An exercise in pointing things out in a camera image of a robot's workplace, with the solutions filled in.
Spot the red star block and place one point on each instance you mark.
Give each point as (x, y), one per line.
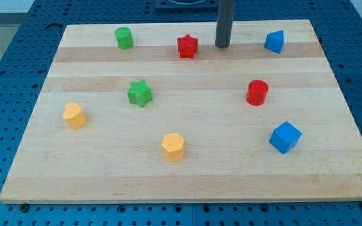
(187, 46)

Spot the blue cube block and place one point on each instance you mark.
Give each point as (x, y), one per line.
(285, 137)

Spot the green star block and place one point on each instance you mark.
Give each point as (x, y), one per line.
(139, 93)

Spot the yellow heart block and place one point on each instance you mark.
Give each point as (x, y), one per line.
(74, 115)

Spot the blue triangular prism block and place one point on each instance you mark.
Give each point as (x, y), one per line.
(275, 41)

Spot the red cylinder block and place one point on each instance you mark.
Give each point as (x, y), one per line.
(256, 92)

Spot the yellow hexagon block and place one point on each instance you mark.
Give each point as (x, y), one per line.
(173, 146)

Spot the wooden board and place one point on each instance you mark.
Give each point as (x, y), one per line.
(116, 157)

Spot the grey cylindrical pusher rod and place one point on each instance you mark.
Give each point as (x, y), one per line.
(225, 15)

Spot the green cylinder block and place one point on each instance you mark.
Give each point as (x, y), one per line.
(124, 38)

